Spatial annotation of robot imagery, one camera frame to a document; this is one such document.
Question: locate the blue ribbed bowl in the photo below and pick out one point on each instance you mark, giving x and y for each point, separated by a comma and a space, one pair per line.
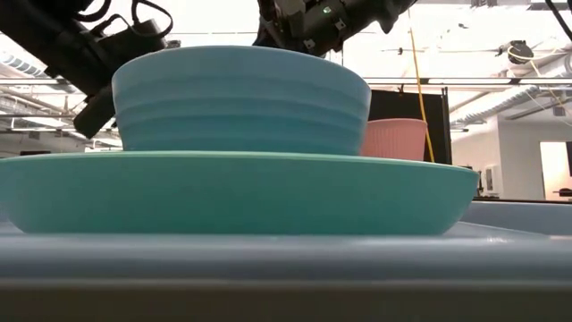
241, 103

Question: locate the pink ribbed cup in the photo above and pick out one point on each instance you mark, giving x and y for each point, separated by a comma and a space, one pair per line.
393, 138

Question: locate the aluminium frame bar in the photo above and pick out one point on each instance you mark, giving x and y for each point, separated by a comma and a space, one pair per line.
469, 81

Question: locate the light blue plastic tray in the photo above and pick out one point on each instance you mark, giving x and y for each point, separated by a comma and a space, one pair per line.
286, 259

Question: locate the teal round plate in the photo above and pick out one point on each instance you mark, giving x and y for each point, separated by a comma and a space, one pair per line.
232, 197

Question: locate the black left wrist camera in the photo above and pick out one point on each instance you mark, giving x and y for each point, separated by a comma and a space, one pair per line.
94, 112

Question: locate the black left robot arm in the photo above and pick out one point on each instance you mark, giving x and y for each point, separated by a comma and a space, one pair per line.
36, 22

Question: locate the silver spiral air duct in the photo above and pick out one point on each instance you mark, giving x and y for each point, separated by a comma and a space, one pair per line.
500, 103

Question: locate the black partition panel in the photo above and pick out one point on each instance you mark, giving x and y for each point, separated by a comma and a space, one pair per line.
402, 105

